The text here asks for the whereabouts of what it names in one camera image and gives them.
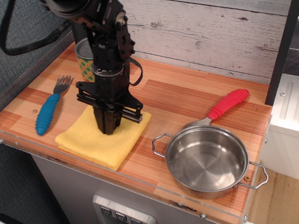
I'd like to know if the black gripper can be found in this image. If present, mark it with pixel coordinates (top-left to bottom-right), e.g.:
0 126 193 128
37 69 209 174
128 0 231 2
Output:
76 67 143 135

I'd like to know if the yellow rag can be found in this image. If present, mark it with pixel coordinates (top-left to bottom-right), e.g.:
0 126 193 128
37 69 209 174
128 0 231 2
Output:
55 106 152 171

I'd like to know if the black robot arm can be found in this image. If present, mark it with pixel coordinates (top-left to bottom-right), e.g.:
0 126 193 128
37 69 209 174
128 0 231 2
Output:
39 0 143 135

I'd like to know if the peas and carrots can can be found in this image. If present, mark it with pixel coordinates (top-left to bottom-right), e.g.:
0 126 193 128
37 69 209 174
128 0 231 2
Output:
75 38 95 83

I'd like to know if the grey toy kitchen cabinet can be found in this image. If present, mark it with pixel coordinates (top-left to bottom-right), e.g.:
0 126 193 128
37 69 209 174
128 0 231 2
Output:
31 141 225 224

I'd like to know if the white toy sink unit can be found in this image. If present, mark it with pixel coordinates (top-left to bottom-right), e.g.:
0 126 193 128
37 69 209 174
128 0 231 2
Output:
260 74 299 180

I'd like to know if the blue handled fork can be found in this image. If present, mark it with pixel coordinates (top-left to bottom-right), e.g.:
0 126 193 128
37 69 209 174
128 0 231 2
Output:
35 75 72 136

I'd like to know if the black vertical post left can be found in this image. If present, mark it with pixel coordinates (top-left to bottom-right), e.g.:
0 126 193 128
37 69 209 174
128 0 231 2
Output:
72 22 88 44

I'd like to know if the black vertical post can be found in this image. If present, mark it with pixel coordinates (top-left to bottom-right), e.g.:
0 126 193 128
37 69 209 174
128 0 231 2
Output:
72 22 88 44
265 0 299 106

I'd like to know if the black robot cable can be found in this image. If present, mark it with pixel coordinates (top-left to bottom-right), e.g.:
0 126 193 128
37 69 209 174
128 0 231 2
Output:
0 0 144 96

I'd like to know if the silver pan with handles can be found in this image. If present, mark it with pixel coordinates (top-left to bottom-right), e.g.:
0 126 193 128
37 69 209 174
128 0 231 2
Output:
152 125 269 199

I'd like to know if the red handled spoon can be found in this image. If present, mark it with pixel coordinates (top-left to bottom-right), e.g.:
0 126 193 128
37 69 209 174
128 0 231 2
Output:
183 89 249 129

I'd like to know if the black vertical post right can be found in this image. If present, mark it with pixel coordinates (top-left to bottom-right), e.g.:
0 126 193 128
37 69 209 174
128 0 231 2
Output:
265 0 299 106

